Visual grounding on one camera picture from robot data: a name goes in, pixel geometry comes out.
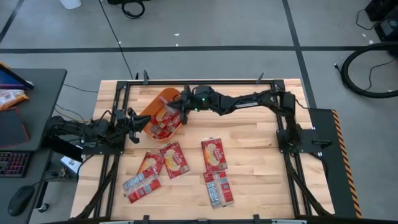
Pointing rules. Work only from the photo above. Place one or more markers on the white bucket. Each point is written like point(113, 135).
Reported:
point(71, 3)

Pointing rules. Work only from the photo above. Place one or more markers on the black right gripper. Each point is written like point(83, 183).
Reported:
point(191, 99)

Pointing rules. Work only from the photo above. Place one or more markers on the black equipment boxes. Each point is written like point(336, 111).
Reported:
point(385, 21)

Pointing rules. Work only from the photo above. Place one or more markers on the orange plastic basket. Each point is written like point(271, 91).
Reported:
point(155, 99)

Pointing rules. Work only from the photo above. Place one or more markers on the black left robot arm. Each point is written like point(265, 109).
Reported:
point(93, 129)

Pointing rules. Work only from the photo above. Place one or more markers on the white power adapter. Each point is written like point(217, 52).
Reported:
point(71, 165)

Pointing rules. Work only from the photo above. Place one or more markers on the black computer mouse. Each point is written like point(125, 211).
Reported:
point(20, 200)

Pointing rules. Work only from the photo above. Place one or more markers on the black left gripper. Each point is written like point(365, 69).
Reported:
point(122, 124)

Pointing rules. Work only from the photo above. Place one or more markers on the black desk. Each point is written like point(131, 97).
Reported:
point(43, 93)

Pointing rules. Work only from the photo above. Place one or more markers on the tablet with purple screen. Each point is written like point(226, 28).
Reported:
point(11, 79)

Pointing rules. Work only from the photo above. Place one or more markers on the orange snack bag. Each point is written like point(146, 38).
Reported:
point(11, 98)

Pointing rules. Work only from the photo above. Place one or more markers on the red popcorn bag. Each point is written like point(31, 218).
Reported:
point(141, 186)
point(150, 161)
point(174, 160)
point(214, 155)
point(173, 123)
point(218, 189)
point(157, 130)
point(161, 116)

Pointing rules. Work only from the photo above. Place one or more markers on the black backlit keyboard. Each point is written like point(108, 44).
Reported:
point(14, 163)

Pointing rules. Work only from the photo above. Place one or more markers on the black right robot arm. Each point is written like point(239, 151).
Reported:
point(248, 102)

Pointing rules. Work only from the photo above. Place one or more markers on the black red-edged mouse pad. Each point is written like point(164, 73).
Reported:
point(12, 127)

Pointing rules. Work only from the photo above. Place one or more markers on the black hazard-striped side platform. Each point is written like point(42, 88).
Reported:
point(335, 161)

